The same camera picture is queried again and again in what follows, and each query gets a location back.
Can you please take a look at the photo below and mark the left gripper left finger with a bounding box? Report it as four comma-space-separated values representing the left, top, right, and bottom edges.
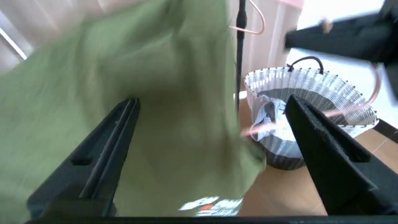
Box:
26, 97, 141, 219

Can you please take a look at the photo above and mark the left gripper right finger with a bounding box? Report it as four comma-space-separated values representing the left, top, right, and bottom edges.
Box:
284, 94, 398, 217

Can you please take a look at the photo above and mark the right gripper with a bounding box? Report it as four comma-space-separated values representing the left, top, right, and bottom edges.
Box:
380, 0, 398, 108

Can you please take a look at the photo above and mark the pink clothes hanger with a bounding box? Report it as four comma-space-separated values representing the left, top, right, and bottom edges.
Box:
240, 18, 383, 139
228, 0, 267, 35

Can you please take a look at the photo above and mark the green printed shirt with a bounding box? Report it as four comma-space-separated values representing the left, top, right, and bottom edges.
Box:
0, 0, 267, 218

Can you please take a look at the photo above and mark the white laundry basket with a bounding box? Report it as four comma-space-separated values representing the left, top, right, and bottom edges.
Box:
243, 55, 380, 171

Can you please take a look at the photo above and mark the black clothes rack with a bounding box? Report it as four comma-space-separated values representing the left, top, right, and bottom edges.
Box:
234, 0, 249, 113

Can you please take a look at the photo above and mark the pale grey garment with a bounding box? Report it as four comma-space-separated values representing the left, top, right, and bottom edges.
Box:
249, 93, 295, 144

